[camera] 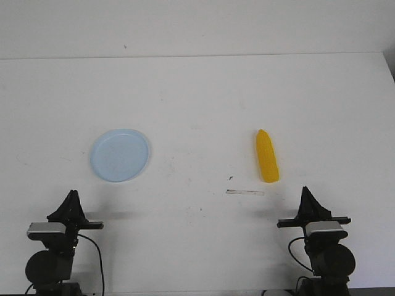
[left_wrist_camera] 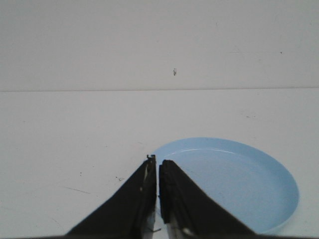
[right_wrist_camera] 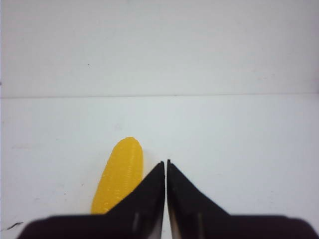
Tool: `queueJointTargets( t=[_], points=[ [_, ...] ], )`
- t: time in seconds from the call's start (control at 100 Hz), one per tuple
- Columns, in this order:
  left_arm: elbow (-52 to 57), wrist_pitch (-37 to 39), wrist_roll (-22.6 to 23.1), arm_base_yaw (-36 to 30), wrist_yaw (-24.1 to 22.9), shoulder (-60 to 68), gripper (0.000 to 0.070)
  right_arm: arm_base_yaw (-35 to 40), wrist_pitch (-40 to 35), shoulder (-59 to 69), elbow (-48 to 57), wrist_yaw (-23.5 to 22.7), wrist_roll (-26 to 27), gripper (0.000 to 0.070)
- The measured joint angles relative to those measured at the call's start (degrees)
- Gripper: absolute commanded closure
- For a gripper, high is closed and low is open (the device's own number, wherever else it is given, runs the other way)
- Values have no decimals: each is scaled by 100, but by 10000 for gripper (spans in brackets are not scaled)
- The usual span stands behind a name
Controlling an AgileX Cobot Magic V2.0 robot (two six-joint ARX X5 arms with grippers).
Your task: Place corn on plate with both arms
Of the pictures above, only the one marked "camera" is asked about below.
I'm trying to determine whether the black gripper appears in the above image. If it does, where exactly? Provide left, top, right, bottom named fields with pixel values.
left=276, top=186, right=351, bottom=230
left=47, top=190, right=104, bottom=242

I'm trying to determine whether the yellow toy corn cob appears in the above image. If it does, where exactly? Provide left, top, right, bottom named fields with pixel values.
left=256, top=129, right=280, bottom=183

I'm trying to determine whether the light blue round plate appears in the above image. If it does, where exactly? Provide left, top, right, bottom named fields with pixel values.
left=89, top=129, right=151, bottom=183

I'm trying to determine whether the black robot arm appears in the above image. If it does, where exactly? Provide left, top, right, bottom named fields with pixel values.
left=25, top=189, right=105, bottom=295
left=276, top=186, right=356, bottom=295

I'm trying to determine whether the thin strip on table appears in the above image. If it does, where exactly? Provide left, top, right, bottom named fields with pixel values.
left=226, top=189, right=265, bottom=196

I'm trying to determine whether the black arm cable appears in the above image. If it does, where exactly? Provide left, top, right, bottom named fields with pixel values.
left=288, top=236, right=313, bottom=273
left=77, top=234, right=105, bottom=294

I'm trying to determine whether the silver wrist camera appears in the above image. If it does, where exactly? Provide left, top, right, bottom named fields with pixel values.
left=305, top=221, right=348, bottom=239
left=27, top=222, right=66, bottom=241

